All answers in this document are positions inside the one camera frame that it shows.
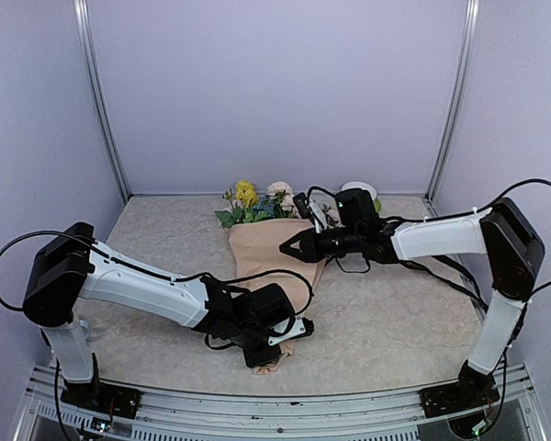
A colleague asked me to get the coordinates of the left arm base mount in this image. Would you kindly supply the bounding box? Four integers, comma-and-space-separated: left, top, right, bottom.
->
61, 381, 141, 419

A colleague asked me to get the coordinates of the aluminium frame post left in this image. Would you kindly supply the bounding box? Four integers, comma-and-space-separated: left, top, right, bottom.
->
73, 0, 132, 205

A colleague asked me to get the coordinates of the white ceramic bowl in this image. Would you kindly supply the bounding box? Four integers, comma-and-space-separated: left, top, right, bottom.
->
342, 181, 377, 199

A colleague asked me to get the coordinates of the aluminium frame post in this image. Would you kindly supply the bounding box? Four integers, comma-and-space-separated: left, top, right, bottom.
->
73, 0, 132, 205
425, 0, 480, 207

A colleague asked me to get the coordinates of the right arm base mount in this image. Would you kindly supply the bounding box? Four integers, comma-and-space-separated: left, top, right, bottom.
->
419, 376, 500, 418

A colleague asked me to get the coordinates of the aluminium front rail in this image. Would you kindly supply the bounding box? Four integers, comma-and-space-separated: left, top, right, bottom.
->
13, 365, 547, 441

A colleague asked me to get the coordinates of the yellow fake flower stem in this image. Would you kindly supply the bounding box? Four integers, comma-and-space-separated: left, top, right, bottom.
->
214, 180, 259, 229

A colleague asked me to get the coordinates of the green pink wrapping paper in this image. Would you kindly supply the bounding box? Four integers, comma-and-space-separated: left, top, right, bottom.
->
228, 219, 330, 377

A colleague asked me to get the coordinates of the blue fake flower stem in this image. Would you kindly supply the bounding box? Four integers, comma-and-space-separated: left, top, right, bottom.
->
252, 198, 276, 221

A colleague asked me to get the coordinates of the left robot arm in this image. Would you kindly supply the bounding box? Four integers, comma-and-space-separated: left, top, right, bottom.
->
2, 222, 307, 409

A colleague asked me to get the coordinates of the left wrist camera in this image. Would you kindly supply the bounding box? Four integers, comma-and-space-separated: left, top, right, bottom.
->
267, 316, 314, 346

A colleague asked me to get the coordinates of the aluminium frame post right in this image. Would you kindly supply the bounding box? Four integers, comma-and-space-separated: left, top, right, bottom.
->
425, 0, 480, 207

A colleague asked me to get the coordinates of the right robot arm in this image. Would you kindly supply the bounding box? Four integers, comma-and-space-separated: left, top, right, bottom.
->
279, 187, 545, 408

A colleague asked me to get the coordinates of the black printed ribbon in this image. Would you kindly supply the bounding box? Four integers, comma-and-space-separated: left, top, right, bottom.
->
399, 256, 489, 312

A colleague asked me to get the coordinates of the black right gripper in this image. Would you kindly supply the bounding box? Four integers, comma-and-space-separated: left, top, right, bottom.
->
280, 225, 364, 262

